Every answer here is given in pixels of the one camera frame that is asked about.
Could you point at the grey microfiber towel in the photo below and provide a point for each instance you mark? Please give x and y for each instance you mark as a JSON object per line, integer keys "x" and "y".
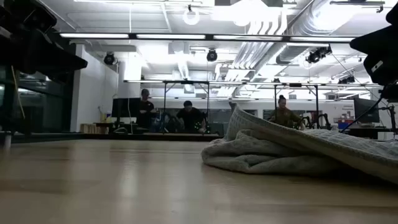
{"x": 280, "y": 149}

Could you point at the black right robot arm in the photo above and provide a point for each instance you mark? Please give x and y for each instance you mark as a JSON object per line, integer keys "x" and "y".
{"x": 382, "y": 56}

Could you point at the black background robot arm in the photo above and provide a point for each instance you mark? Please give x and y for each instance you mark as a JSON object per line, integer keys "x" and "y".
{"x": 323, "y": 121}

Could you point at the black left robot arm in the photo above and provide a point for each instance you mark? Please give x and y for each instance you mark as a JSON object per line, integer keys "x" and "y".
{"x": 37, "y": 43}

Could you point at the black computer monitor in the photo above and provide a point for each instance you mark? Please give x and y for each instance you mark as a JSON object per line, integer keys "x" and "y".
{"x": 126, "y": 107}
{"x": 366, "y": 110}

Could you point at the long ceiling light bar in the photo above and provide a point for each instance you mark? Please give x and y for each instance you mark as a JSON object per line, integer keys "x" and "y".
{"x": 171, "y": 36}

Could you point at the yellow container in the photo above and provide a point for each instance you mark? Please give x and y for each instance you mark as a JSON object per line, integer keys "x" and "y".
{"x": 103, "y": 117}

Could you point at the wooden crates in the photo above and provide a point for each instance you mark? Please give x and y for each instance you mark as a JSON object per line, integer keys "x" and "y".
{"x": 93, "y": 128}

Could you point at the blue box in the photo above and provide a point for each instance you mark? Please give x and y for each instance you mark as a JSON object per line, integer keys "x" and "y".
{"x": 343, "y": 125}

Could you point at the black desk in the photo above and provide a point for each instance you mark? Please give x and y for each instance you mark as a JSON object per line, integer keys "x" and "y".
{"x": 370, "y": 132}

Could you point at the black background rig frame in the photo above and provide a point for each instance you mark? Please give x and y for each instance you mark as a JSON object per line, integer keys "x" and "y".
{"x": 317, "y": 105}
{"x": 186, "y": 82}

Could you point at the black ceiling camera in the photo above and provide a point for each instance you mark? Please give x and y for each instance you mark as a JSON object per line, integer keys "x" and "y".
{"x": 212, "y": 55}
{"x": 317, "y": 55}
{"x": 109, "y": 58}

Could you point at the black metal table frame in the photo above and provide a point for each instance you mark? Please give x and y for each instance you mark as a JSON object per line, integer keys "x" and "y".
{"x": 93, "y": 137}

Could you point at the small grey post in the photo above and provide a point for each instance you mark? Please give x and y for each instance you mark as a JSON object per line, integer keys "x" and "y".
{"x": 7, "y": 139}

